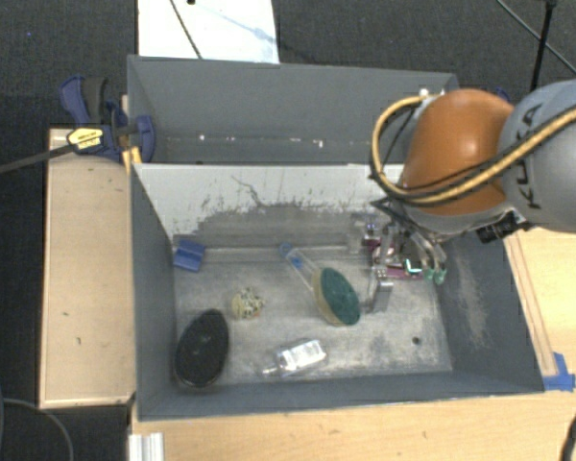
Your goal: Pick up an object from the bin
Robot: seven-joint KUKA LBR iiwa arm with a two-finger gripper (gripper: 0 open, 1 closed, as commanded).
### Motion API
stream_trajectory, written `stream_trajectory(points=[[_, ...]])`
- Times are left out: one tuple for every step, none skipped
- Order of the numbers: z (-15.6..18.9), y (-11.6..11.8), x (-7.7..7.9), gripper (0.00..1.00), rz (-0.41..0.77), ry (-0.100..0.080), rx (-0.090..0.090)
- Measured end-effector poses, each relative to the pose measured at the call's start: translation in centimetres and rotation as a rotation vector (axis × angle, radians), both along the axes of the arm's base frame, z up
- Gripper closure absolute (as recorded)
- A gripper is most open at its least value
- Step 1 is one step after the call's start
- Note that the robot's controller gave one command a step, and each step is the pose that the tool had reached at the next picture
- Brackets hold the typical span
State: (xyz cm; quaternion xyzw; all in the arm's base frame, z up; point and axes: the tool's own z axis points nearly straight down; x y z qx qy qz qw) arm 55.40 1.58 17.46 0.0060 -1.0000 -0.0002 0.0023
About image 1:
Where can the grey metal bin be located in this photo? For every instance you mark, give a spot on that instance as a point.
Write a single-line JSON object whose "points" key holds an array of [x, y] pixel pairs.
{"points": [[288, 113]]}

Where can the speckled beige crumpled ball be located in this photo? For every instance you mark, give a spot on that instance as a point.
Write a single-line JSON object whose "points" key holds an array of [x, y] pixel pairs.
{"points": [[248, 304]]}

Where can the pale wood board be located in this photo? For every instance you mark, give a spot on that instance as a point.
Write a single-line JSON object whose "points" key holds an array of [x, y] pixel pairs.
{"points": [[88, 267]]}

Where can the black cylinder on white bracket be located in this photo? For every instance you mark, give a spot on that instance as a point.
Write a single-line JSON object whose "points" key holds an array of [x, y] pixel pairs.
{"points": [[496, 230]]}

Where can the blue folded clip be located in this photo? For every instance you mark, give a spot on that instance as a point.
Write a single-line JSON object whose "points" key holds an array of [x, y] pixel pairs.
{"points": [[188, 254]]}

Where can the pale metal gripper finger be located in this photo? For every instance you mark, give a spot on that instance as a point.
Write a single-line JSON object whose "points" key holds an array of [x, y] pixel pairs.
{"points": [[368, 295], [383, 297]]}

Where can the black oval brush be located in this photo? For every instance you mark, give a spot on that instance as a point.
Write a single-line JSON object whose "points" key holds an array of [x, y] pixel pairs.
{"points": [[201, 348]]}

